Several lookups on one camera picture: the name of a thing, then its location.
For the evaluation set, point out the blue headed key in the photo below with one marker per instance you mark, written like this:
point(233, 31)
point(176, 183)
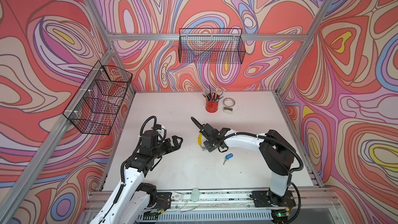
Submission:
point(227, 157)

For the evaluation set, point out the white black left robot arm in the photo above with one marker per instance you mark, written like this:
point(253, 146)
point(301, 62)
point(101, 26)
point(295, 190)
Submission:
point(132, 195)

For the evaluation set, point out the tape roll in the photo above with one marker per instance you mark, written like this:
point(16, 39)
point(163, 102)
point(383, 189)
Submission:
point(229, 102)

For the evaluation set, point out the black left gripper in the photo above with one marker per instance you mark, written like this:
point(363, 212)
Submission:
point(171, 149)

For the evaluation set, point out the red pencil cup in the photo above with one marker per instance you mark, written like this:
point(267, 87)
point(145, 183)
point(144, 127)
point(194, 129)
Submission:
point(211, 106)

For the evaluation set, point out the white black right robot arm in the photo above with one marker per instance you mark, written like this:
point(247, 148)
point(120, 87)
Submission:
point(279, 155)

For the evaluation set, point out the black wire basket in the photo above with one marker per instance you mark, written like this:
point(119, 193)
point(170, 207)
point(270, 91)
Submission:
point(103, 92)
point(211, 45)

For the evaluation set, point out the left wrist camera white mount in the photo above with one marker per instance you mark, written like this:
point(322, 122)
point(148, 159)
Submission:
point(161, 130)

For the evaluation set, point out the silver metal keyring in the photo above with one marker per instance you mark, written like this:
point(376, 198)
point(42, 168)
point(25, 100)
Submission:
point(201, 142)

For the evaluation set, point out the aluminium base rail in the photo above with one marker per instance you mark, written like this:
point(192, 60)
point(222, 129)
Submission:
point(308, 205)

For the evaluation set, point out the black wire basket back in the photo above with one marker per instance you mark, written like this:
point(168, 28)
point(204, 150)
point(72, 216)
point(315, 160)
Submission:
point(211, 45)

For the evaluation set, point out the black wire basket left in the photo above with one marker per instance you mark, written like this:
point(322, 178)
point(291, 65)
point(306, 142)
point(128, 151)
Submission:
point(103, 92)

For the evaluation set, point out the pencils in cup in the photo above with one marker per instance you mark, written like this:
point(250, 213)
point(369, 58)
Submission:
point(212, 95)

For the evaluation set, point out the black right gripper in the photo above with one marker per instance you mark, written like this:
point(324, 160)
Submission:
point(210, 148)

